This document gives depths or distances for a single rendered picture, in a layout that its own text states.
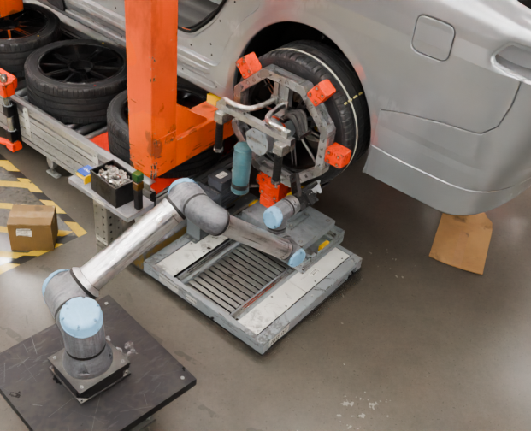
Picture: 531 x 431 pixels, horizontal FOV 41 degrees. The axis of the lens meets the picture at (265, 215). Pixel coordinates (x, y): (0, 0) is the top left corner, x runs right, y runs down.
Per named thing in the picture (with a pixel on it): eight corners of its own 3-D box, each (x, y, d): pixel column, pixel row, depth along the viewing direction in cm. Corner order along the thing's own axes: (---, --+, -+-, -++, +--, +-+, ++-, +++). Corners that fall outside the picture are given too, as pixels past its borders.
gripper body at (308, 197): (309, 203, 336) (293, 214, 328) (300, 186, 335) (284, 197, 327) (320, 199, 330) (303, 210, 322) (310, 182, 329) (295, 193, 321)
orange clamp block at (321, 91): (325, 101, 313) (337, 91, 306) (314, 107, 308) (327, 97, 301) (315, 88, 313) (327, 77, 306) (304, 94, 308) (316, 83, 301)
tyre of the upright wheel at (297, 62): (244, 76, 372) (310, 185, 377) (214, 91, 357) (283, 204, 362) (326, 12, 321) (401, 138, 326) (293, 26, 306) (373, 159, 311)
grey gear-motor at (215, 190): (255, 218, 400) (260, 167, 378) (203, 254, 373) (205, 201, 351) (230, 203, 408) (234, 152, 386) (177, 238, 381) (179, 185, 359)
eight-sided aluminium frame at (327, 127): (324, 197, 338) (342, 96, 303) (315, 203, 334) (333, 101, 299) (237, 149, 362) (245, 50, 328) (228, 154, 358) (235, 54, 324)
